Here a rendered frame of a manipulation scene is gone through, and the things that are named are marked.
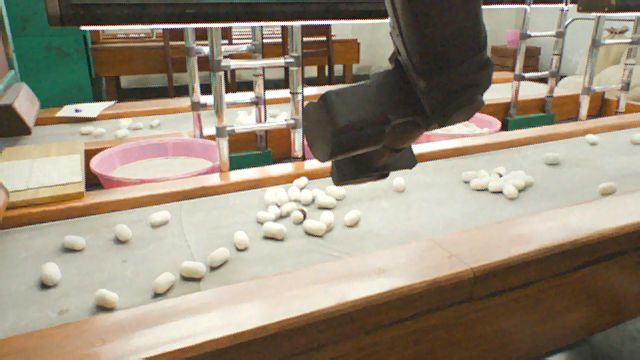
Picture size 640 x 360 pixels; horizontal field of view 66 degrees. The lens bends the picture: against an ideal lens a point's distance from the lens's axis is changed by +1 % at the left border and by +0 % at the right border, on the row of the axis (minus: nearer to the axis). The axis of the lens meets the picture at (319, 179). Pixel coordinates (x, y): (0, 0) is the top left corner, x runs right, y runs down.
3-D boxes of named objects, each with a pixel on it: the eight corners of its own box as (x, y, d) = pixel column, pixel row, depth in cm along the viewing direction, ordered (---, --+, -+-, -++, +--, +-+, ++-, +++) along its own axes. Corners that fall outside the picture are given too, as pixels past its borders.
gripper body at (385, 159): (317, 132, 56) (339, 99, 49) (394, 122, 60) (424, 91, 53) (333, 185, 54) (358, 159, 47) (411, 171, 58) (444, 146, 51)
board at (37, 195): (85, 197, 81) (83, 190, 80) (-24, 213, 75) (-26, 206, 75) (84, 144, 109) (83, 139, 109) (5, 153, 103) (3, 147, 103)
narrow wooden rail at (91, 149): (600, 120, 174) (606, 89, 170) (11, 207, 104) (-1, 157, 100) (586, 117, 179) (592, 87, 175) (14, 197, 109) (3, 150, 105)
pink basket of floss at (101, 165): (253, 186, 110) (251, 145, 107) (177, 236, 87) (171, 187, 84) (158, 170, 120) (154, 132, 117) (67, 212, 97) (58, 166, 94)
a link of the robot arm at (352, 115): (495, 96, 39) (447, 13, 42) (375, 125, 35) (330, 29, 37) (425, 162, 50) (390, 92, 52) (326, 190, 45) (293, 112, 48)
